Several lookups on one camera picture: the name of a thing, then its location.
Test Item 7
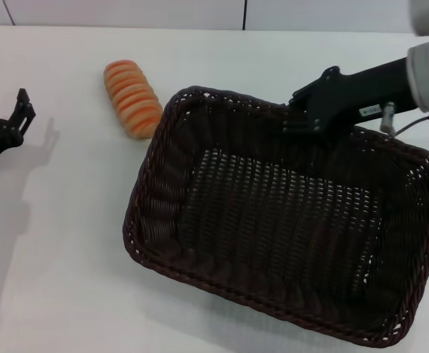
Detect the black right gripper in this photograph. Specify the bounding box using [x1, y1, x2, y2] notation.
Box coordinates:
[282, 57, 421, 148]

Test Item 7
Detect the dark brown woven wicker basket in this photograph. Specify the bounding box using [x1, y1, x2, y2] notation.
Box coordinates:
[121, 85, 429, 340]

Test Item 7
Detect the orange striped bread loaf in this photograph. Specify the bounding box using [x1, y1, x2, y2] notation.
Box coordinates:
[103, 59, 164, 140]

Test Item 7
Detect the grey cable with metal plug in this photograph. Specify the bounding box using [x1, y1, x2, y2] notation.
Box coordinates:
[381, 101, 429, 139]

